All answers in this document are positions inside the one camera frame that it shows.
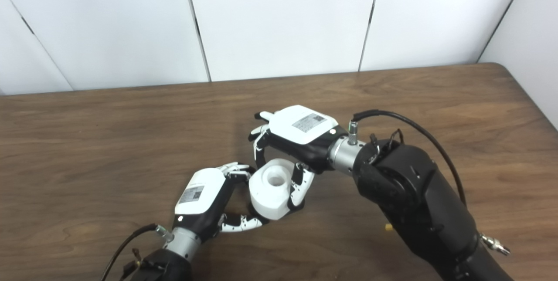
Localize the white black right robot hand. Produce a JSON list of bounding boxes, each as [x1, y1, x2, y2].
[[249, 105, 349, 210]]

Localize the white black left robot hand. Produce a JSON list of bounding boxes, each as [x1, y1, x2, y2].
[[174, 162, 270, 243]]

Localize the round white piece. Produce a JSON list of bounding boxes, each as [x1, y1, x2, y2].
[[248, 158, 301, 220]]

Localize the silver metal connector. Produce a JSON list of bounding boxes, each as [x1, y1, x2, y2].
[[480, 234, 510, 256]]

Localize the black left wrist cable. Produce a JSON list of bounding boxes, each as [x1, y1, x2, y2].
[[101, 223, 173, 281]]

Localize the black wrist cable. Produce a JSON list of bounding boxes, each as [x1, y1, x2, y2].
[[349, 109, 467, 207], [101, 223, 173, 281]]

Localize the thin left wrist wire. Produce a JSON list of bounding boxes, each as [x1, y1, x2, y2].
[[122, 248, 145, 280]]

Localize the thin wrist wire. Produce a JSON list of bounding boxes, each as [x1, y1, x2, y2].
[[122, 248, 145, 280], [370, 129, 404, 152]]

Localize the thin right wrist wire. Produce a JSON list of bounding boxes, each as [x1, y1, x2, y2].
[[370, 129, 404, 152]]

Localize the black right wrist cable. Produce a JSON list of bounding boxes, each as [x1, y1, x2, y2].
[[349, 109, 467, 207]]

